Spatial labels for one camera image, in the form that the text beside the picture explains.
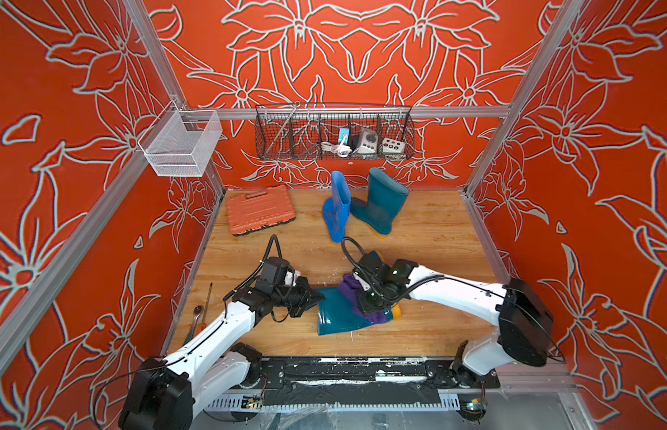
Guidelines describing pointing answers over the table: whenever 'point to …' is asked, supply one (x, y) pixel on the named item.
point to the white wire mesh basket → (180, 142)
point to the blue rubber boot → (336, 210)
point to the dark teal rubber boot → (334, 314)
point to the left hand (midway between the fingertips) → (326, 295)
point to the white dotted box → (393, 146)
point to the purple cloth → (350, 285)
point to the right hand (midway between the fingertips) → (355, 311)
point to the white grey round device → (368, 143)
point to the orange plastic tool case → (250, 210)
